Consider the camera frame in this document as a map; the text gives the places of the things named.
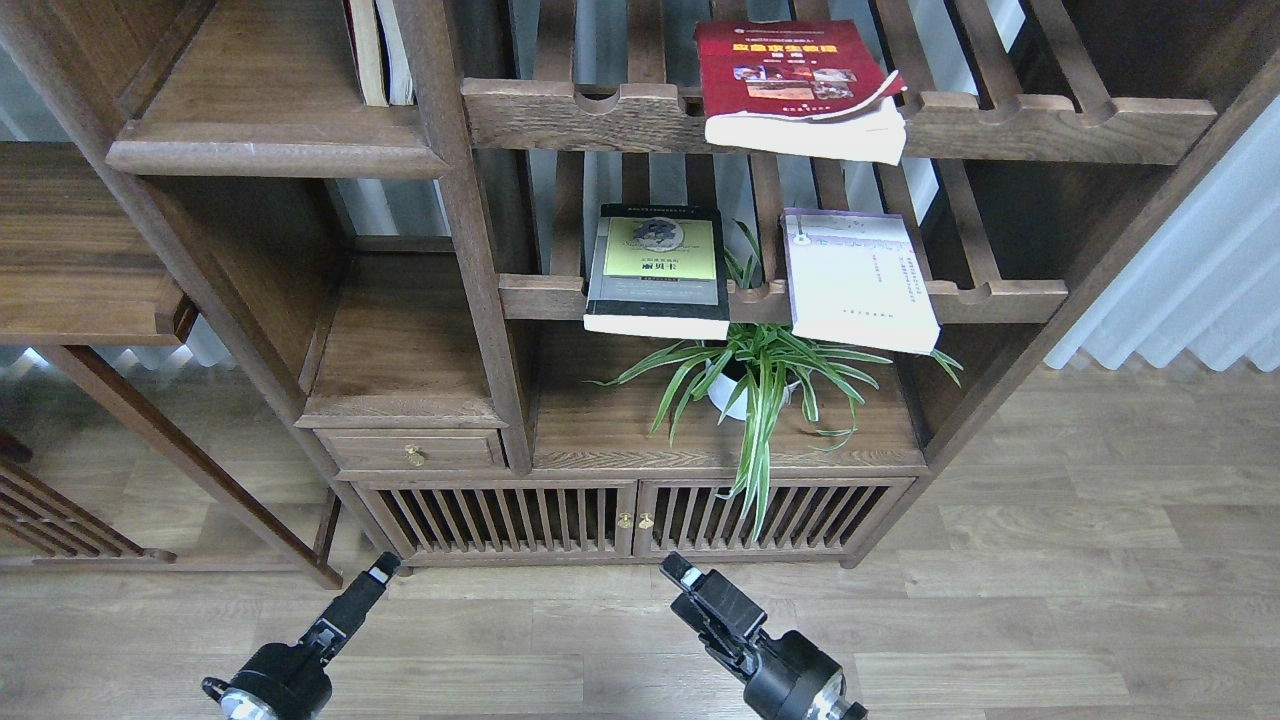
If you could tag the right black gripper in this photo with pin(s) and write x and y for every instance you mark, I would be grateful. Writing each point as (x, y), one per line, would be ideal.
(784, 678)

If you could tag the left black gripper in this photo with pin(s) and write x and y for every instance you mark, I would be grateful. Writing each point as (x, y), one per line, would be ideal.
(289, 682)

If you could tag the pale lilac cover book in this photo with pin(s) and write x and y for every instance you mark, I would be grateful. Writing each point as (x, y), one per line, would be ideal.
(853, 278)

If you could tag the red cover book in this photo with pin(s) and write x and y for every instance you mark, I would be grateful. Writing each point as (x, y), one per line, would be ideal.
(798, 88)

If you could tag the white plant pot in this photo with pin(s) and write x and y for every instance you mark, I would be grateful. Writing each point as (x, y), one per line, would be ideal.
(721, 389)

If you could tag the green spider plant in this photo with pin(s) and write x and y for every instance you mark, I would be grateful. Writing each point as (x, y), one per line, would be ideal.
(777, 350)

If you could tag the slatted wooden rack left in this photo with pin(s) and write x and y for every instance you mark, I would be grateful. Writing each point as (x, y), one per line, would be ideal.
(58, 530)

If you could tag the dark wooden bookshelf cabinet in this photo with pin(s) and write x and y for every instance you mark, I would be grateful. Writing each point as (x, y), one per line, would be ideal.
(416, 276)

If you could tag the black and yellow book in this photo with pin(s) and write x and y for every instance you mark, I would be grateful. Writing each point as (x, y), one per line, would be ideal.
(658, 271)

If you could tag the wooden side table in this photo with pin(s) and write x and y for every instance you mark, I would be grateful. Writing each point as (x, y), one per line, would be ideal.
(76, 276)

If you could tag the white upright book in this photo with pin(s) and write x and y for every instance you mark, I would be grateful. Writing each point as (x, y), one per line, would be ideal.
(400, 89)

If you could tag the beige upright book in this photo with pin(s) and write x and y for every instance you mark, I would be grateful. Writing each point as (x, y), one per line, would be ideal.
(366, 39)

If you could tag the white curtain right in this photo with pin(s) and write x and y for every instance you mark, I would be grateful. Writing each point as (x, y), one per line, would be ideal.
(1208, 281)

